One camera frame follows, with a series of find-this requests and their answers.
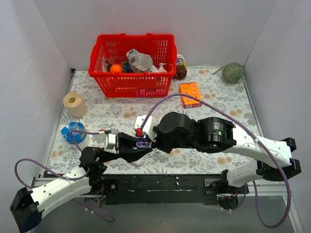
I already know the lavender earbud charging case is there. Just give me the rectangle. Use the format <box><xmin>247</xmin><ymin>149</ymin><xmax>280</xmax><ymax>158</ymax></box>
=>
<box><xmin>136</xmin><ymin>138</ymin><xmax>151</xmax><ymax>148</ymax></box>

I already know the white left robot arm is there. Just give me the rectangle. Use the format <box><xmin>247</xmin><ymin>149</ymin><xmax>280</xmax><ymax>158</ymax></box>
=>
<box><xmin>10</xmin><ymin>147</ymin><xmax>152</xmax><ymax>233</ymax></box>

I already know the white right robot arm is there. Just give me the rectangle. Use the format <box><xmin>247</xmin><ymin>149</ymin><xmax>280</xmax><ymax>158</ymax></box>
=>
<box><xmin>116</xmin><ymin>112</ymin><xmax>301</xmax><ymax>193</ymax></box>

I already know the white earbud charging case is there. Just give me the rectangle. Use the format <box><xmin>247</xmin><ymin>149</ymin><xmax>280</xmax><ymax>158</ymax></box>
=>
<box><xmin>131</xmin><ymin>158</ymin><xmax>144</xmax><ymax>166</ymax></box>

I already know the blue wrapped tissue roll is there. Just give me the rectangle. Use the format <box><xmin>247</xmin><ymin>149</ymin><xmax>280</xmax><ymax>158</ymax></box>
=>
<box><xmin>61</xmin><ymin>121</ymin><xmax>91</xmax><ymax>150</ymax></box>

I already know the orange snack box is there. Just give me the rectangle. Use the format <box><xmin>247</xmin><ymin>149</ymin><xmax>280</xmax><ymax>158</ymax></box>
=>
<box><xmin>180</xmin><ymin>82</ymin><xmax>202</xmax><ymax>108</ymax></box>

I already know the beige paper roll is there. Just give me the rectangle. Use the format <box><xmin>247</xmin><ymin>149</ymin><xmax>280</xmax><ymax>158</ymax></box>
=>
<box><xmin>63</xmin><ymin>92</ymin><xmax>88</xmax><ymax>118</ymax></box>

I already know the dark green toy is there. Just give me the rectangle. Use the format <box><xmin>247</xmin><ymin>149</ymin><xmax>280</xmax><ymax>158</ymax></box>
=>
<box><xmin>121</xmin><ymin>61</ymin><xmax>133</xmax><ymax>73</ymax></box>

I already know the orange fruit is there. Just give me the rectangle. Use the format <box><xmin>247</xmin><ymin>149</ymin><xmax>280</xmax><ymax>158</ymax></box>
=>
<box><xmin>110</xmin><ymin>64</ymin><xmax>123</xmax><ymax>73</ymax></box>

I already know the white pump bottle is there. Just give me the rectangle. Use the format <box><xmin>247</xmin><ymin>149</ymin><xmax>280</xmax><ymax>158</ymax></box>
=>
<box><xmin>158</xmin><ymin>63</ymin><xmax>167</xmax><ymax>73</ymax></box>

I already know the brown jar with label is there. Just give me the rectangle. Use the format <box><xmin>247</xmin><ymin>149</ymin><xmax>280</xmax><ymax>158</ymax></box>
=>
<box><xmin>173</xmin><ymin>54</ymin><xmax>187</xmax><ymax>80</ymax></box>

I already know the floral patterned table mat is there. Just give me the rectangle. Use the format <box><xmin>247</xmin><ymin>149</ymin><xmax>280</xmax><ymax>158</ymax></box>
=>
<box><xmin>46</xmin><ymin>67</ymin><xmax>260</xmax><ymax>174</ymax></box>

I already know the red plastic shopping basket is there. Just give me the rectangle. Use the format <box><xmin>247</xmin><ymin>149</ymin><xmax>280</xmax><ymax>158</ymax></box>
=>
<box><xmin>88</xmin><ymin>33</ymin><xmax>177</xmax><ymax>98</ymax></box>

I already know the grey crumpled bag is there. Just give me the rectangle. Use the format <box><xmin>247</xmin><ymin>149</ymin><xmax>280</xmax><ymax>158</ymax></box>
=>
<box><xmin>126</xmin><ymin>49</ymin><xmax>153</xmax><ymax>73</ymax></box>

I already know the green melon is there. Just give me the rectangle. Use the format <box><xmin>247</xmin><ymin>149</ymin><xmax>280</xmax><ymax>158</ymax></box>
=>
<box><xmin>212</xmin><ymin>63</ymin><xmax>244</xmax><ymax>84</ymax></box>

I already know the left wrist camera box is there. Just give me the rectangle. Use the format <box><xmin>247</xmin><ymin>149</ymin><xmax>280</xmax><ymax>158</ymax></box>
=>
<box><xmin>104</xmin><ymin>133</ymin><xmax>117</xmax><ymax>154</ymax></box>

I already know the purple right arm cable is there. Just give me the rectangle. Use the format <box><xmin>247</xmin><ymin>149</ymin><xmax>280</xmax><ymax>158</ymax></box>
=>
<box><xmin>140</xmin><ymin>93</ymin><xmax>292</xmax><ymax>228</ymax></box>

